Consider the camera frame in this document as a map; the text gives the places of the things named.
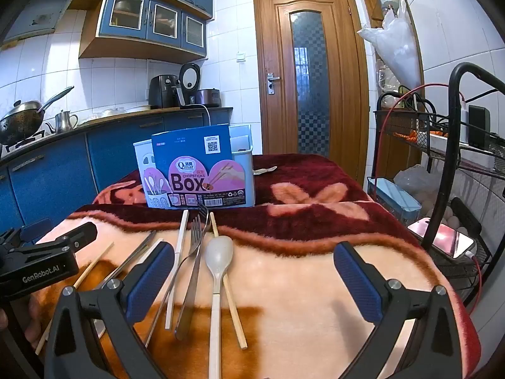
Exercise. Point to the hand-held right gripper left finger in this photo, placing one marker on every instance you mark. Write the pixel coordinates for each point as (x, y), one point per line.
(150, 280)

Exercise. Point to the red floral blanket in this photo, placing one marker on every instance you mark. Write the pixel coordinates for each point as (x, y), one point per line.
(300, 292)

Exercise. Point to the small white spoon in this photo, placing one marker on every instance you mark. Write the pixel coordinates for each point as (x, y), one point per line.
(263, 171)

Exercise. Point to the grey range hood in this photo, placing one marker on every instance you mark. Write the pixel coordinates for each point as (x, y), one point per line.
(39, 15)

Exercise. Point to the white plastic spoon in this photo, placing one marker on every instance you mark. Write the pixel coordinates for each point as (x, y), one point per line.
(219, 258)

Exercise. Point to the light blue utensil holder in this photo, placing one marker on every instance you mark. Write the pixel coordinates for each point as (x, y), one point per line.
(240, 158)

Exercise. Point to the wooden chopstick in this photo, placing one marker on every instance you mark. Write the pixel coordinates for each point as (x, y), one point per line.
(232, 312)
(92, 264)

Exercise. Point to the person's left hand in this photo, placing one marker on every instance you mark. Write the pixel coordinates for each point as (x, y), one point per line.
(33, 318)

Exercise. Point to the blue wooden wall cabinet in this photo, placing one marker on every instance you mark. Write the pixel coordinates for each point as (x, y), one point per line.
(118, 45)

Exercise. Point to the white chopstick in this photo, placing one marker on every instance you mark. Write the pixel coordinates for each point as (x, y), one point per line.
(152, 246)
(178, 256)

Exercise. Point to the wooden door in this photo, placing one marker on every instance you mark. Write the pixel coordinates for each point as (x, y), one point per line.
(347, 87)

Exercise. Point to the steel wok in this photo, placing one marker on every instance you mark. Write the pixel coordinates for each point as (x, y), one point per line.
(21, 122)

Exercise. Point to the black rice cooker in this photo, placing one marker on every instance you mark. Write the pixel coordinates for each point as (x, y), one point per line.
(191, 77)

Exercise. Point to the steel chopstick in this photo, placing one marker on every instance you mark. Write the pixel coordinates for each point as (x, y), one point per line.
(136, 250)
(126, 266)

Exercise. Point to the white light switch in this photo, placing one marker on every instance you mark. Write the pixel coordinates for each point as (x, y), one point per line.
(240, 57)

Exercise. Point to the smartphone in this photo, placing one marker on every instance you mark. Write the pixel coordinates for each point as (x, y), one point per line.
(446, 237)

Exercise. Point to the white plastic bag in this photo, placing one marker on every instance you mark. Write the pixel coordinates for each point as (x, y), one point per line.
(398, 47)

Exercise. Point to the black power adapter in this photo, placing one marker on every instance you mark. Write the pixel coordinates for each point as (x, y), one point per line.
(479, 124)

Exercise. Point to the blue plastic box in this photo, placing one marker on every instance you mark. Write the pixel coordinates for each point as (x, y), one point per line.
(396, 199)

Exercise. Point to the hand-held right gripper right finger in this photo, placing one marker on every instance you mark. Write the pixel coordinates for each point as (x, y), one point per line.
(355, 284)

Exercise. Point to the steel kettle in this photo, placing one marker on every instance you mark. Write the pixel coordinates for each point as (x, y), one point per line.
(63, 122)

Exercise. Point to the black air fryer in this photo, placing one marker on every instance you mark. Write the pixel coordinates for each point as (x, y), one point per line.
(163, 90)

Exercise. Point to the white dishes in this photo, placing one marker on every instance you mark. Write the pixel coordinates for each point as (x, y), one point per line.
(114, 111)

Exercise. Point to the clear plastic bag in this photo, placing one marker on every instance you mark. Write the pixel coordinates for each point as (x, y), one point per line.
(412, 181)

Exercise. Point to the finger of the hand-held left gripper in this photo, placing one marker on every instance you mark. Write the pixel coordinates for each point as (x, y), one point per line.
(63, 239)
(15, 235)

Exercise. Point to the black metal rack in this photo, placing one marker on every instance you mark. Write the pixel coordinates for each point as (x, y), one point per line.
(449, 146)

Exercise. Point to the eggs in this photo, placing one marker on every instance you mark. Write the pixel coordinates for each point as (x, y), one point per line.
(455, 221)

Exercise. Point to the blue base cabinets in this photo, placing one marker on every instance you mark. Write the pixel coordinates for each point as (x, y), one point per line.
(59, 173)

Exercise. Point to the gas stove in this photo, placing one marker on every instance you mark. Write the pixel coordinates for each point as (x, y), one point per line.
(23, 144)

